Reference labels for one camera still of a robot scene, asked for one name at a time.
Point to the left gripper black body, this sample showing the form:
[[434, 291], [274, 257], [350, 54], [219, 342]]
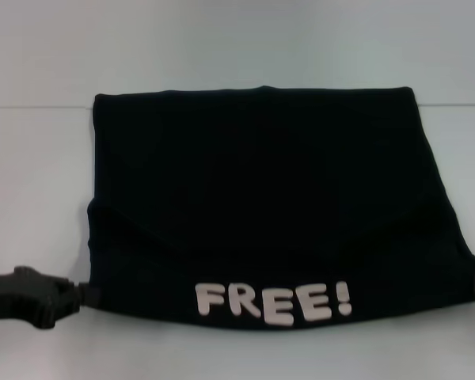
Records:
[[23, 295]]

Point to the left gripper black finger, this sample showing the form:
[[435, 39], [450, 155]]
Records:
[[89, 296]]

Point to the black shirt with white print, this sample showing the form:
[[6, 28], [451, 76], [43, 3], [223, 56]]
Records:
[[253, 190]]

